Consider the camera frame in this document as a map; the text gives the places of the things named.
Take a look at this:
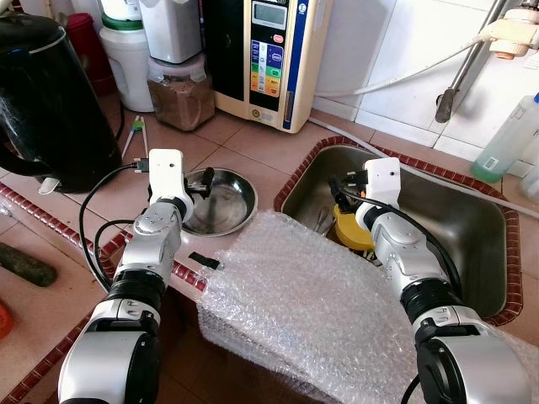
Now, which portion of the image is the clear bubble wrap sheet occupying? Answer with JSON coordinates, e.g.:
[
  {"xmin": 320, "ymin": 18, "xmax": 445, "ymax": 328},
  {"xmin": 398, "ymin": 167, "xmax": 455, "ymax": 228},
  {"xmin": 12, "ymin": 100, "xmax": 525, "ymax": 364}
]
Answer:
[{"xmin": 198, "ymin": 210, "xmax": 539, "ymax": 404}]

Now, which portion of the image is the red plastic container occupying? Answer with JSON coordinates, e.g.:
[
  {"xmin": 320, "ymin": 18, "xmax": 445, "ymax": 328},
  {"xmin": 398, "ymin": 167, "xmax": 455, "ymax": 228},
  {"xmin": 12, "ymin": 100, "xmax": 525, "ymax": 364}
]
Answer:
[{"xmin": 66, "ymin": 13, "xmax": 115, "ymax": 95}]

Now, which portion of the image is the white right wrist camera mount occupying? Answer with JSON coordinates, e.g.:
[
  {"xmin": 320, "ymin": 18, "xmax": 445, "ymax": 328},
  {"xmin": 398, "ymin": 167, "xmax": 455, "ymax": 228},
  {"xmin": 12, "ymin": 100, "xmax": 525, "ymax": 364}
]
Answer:
[{"xmin": 364, "ymin": 157, "xmax": 403, "ymax": 221}]

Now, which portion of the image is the metal faucet pipe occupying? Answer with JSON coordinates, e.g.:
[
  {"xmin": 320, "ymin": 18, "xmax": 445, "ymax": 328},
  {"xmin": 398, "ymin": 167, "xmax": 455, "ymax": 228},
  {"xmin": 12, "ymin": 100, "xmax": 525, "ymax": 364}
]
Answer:
[{"xmin": 435, "ymin": 0, "xmax": 506, "ymax": 125}]

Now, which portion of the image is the black electric kettle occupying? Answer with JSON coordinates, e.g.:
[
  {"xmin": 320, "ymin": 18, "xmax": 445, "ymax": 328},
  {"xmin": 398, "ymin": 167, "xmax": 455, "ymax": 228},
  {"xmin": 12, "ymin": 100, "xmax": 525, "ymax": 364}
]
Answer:
[{"xmin": 0, "ymin": 13, "xmax": 123, "ymax": 194}]

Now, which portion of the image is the clear jar brown powder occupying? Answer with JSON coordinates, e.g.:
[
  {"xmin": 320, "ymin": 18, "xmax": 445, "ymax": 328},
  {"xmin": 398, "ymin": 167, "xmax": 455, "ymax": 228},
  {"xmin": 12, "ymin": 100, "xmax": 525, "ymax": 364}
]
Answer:
[{"xmin": 147, "ymin": 55, "xmax": 216, "ymax": 131}]

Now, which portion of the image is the clear bottle green liquid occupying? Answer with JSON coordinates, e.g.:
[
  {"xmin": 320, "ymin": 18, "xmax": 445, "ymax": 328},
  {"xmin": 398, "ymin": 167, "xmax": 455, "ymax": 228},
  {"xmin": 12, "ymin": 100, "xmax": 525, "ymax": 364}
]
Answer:
[{"xmin": 470, "ymin": 94, "xmax": 539, "ymax": 183}]

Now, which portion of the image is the steel spoon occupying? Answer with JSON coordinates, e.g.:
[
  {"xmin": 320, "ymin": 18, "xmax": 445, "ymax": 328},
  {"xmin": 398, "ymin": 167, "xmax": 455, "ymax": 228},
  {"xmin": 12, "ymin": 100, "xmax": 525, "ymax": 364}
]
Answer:
[{"xmin": 316, "ymin": 210, "xmax": 336, "ymax": 237}]

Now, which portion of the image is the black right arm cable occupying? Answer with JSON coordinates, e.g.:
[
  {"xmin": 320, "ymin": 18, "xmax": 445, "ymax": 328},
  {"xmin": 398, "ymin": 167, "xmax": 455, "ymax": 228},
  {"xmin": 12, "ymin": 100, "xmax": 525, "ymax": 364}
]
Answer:
[{"xmin": 337, "ymin": 189, "xmax": 464, "ymax": 297}]

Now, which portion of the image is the dark oblong floor object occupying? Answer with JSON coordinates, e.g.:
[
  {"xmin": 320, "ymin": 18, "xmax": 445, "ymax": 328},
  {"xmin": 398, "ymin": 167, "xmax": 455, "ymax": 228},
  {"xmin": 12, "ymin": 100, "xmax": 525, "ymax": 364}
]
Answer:
[{"xmin": 0, "ymin": 242, "xmax": 58, "ymax": 287}]

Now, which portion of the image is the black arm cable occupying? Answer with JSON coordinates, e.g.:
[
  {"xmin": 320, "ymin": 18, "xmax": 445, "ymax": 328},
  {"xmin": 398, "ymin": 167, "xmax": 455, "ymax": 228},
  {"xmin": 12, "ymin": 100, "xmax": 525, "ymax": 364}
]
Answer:
[
  {"xmin": 77, "ymin": 162, "xmax": 152, "ymax": 274},
  {"xmin": 91, "ymin": 219, "xmax": 136, "ymax": 274},
  {"xmin": 337, "ymin": 189, "xmax": 464, "ymax": 297}
]

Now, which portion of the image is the cream water ionizer machine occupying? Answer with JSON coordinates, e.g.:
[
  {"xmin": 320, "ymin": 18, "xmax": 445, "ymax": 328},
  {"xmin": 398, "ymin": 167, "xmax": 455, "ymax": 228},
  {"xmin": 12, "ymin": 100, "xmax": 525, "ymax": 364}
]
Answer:
[{"xmin": 202, "ymin": 0, "xmax": 334, "ymax": 134}]

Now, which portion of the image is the steel bowl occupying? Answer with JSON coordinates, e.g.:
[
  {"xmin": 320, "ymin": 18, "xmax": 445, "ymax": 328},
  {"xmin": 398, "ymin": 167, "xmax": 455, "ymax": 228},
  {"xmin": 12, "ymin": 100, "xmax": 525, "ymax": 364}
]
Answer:
[{"xmin": 181, "ymin": 167, "xmax": 258, "ymax": 237}]

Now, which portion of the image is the white bottle green lid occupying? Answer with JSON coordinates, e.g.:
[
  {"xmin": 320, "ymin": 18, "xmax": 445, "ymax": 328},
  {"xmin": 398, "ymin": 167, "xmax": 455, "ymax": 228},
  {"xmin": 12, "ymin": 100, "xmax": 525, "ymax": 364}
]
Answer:
[{"xmin": 99, "ymin": 0, "xmax": 157, "ymax": 113}]

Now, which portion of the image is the steel sink basin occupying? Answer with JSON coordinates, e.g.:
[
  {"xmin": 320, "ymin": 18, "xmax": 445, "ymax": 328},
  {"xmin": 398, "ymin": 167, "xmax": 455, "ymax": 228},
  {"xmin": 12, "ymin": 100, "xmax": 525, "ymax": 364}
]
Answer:
[{"xmin": 278, "ymin": 145, "xmax": 510, "ymax": 319}]

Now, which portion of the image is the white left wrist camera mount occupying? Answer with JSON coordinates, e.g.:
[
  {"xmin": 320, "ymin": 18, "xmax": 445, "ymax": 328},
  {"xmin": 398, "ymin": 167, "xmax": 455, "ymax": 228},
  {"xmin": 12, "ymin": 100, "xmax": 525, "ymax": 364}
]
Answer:
[{"xmin": 147, "ymin": 149, "xmax": 195, "ymax": 211}]

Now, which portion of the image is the yellow plastic bowl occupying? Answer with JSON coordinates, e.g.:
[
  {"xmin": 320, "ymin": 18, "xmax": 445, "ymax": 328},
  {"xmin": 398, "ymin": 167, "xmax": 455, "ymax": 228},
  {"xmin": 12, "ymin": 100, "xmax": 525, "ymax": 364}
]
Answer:
[{"xmin": 333, "ymin": 202, "xmax": 376, "ymax": 252}]

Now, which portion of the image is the grey white container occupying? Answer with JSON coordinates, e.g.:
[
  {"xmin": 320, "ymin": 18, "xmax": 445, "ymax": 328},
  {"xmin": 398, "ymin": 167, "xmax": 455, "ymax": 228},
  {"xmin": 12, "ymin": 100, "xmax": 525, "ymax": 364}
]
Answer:
[{"xmin": 139, "ymin": 0, "xmax": 203, "ymax": 64}]

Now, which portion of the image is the white plastic chopstick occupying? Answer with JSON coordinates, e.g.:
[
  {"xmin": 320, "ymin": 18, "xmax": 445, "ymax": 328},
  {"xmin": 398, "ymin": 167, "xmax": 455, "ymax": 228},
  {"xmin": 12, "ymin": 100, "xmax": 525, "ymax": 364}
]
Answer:
[
  {"xmin": 140, "ymin": 118, "xmax": 151, "ymax": 161},
  {"xmin": 122, "ymin": 118, "xmax": 140, "ymax": 159}
]

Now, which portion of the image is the cream faucet diverter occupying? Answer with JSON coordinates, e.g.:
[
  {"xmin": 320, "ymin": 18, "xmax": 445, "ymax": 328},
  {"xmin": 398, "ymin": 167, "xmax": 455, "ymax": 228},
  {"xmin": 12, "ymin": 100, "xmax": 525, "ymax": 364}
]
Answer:
[{"xmin": 480, "ymin": 7, "xmax": 539, "ymax": 61}]

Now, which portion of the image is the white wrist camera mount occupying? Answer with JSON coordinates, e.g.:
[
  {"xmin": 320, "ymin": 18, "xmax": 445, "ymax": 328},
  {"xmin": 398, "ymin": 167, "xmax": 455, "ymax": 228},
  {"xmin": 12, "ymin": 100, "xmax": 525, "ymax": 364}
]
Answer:
[
  {"xmin": 147, "ymin": 149, "xmax": 195, "ymax": 211},
  {"xmin": 364, "ymin": 157, "xmax": 403, "ymax": 221}
]

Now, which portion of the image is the white ionizer hose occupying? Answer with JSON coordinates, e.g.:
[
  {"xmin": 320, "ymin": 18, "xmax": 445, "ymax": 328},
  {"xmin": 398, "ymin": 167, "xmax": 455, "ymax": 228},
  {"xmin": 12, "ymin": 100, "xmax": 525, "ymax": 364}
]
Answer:
[{"xmin": 316, "ymin": 34, "xmax": 494, "ymax": 98}]

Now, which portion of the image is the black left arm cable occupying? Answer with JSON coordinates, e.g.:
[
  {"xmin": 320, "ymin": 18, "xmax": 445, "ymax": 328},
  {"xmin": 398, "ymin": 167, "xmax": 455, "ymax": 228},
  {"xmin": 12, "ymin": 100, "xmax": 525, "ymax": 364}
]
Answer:
[
  {"xmin": 77, "ymin": 162, "xmax": 152, "ymax": 274},
  {"xmin": 91, "ymin": 219, "xmax": 136, "ymax": 274}
]

